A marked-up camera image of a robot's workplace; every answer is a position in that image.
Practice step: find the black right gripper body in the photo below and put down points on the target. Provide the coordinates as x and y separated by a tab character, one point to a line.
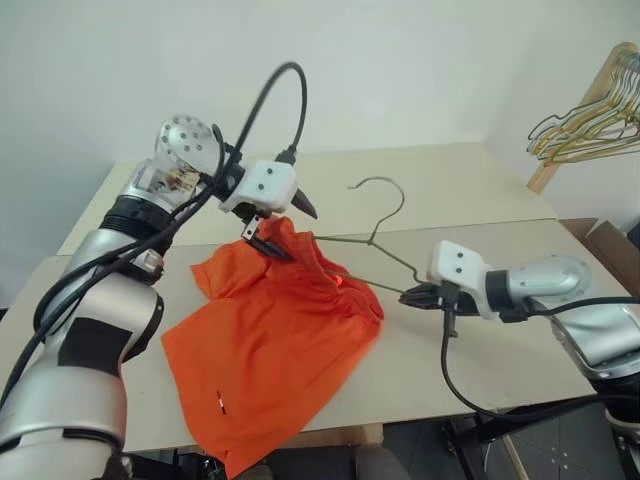
465	300

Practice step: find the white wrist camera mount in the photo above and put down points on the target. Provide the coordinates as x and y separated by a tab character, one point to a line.
457	265
265	187

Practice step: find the wooden hanger rack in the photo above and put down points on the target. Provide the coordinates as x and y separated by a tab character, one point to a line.
544	174

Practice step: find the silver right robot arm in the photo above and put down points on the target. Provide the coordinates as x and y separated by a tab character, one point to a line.
550	280

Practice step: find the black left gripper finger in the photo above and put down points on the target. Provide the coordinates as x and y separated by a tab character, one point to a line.
270	248
305	202

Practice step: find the orange shorts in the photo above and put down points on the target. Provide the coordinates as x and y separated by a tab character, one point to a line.
275	340

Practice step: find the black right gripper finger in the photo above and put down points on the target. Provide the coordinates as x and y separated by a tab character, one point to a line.
422	291
420	303

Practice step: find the slanted wooden leg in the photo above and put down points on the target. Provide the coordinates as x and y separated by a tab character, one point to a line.
515	457

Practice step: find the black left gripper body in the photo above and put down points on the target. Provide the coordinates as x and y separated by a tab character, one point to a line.
250	214

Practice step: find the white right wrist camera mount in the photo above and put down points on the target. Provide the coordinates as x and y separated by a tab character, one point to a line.
457	265

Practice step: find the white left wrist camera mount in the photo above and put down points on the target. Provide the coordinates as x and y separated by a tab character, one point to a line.
265	187

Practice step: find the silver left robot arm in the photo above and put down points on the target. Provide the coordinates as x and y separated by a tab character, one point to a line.
95	310

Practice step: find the black metal frame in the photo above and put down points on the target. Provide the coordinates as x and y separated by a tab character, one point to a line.
475	445

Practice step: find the brown cardboard box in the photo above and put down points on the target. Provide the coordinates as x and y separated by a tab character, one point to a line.
607	240

